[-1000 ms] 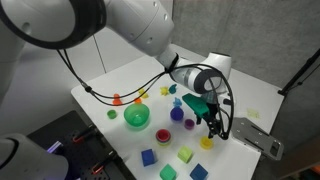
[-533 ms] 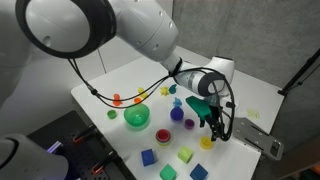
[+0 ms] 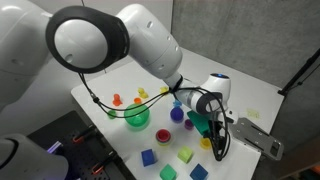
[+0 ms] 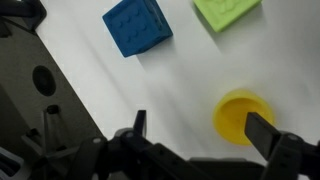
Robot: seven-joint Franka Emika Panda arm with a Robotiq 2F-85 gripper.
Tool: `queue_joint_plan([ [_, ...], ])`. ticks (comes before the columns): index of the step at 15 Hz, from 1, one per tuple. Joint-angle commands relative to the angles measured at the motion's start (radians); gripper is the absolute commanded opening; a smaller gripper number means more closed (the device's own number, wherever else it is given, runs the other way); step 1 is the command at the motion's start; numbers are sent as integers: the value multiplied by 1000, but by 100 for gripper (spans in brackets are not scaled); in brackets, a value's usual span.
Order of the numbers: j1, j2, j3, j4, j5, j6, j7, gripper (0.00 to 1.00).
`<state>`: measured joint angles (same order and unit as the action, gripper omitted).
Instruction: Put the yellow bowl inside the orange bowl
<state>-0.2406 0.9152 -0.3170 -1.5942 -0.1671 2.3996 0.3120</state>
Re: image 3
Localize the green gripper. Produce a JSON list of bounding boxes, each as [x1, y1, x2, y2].
[[186, 110, 218, 142]]

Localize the small yellow cup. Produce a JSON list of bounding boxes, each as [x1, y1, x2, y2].
[[199, 137, 213, 151]]

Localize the large green bowl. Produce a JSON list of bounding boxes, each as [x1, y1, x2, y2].
[[123, 103, 151, 129]]

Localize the small purple cup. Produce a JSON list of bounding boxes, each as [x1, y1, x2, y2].
[[184, 118, 195, 131]]

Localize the lime green cube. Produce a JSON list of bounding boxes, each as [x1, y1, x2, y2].
[[176, 145, 195, 164]]

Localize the violet scalloped cup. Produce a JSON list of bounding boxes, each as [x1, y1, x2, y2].
[[169, 106, 185, 124]]

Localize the grey metal plate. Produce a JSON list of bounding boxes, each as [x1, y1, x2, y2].
[[226, 116, 285, 162]]

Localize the stacked cups with red top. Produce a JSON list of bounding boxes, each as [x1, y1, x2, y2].
[[154, 128, 174, 147]]

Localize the dark blue cube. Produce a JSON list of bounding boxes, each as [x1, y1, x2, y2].
[[140, 148, 158, 168]]

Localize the yellow toy figure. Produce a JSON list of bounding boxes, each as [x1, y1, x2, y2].
[[137, 87, 150, 100]]

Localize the orange toy figure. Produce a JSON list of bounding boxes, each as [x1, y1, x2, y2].
[[111, 93, 123, 108]]

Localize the small green lid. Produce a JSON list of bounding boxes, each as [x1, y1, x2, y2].
[[107, 109, 118, 120]]

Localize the black pole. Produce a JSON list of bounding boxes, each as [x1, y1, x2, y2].
[[277, 47, 320, 98]]

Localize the black perforated board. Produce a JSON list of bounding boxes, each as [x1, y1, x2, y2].
[[27, 110, 129, 180]]

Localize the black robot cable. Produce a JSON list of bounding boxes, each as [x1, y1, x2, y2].
[[78, 72, 232, 163]]

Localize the orange handled clamp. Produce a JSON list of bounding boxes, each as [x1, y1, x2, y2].
[[90, 151, 118, 176], [71, 124, 96, 145]]

